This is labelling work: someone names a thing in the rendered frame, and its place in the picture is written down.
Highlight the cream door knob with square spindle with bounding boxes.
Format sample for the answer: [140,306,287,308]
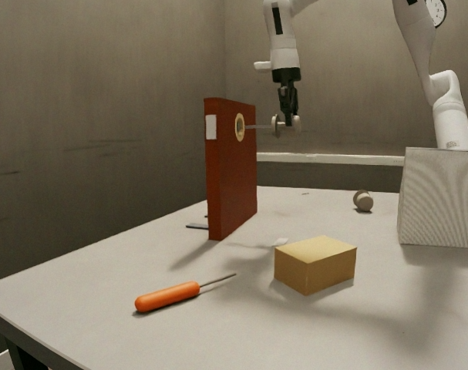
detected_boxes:
[244,114,301,139]

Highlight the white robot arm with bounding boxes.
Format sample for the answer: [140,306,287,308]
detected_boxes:
[254,0,468,150]

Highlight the orange-handled screwdriver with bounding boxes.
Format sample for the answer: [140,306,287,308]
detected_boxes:
[134,273,236,312]

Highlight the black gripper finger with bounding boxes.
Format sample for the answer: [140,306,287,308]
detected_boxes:
[293,88,299,116]
[278,86,295,129]

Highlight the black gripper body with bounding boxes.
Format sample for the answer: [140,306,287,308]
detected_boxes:
[271,67,301,100]

